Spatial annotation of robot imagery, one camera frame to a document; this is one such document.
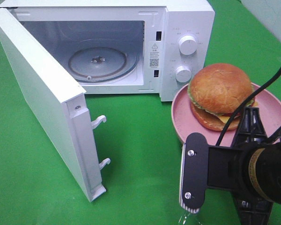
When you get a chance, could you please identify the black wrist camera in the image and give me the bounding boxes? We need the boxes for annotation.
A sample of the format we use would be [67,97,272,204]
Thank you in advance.
[179,133,209,214]

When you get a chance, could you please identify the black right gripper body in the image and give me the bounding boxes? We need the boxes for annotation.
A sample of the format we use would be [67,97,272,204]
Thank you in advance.
[207,140,281,203]

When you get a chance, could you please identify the glass microwave turntable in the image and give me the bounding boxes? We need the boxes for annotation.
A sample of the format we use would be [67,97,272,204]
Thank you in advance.
[68,47,130,83]

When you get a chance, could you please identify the green table mat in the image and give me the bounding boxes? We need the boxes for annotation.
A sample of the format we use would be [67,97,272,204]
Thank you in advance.
[0,0,281,225]

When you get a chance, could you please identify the burger with lettuce and tomato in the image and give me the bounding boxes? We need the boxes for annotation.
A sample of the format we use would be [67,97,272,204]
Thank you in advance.
[187,63,254,131]

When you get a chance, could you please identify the clear tape patch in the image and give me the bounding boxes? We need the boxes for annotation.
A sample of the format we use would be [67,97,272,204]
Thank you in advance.
[176,209,202,225]

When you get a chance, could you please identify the white microwave door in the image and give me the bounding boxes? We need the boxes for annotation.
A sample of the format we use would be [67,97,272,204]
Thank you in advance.
[0,8,110,201]

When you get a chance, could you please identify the upper white microwave knob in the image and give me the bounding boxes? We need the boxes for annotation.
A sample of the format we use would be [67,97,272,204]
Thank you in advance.
[178,35,198,55]

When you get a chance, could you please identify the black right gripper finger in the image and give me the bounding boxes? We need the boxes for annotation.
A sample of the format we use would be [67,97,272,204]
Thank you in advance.
[231,193,273,225]
[231,107,267,147]

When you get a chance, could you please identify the white microwave knob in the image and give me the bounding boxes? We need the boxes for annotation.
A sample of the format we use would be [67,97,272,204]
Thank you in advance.
[178,35,198,55]
[175,65,192,83]

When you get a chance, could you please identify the white microwave oven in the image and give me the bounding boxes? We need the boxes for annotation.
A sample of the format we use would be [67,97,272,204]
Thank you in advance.
[0,0,215,101]

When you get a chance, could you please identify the pink round plate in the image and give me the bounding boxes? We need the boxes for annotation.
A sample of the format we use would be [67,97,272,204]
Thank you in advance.
[171,84,281,145]

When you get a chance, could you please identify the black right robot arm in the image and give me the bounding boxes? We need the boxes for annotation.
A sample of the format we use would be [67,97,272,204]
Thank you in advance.
[207,107,281,225]

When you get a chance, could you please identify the lower white microwave knob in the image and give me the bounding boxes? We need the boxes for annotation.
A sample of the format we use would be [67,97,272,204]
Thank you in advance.
[175,65,192,83]

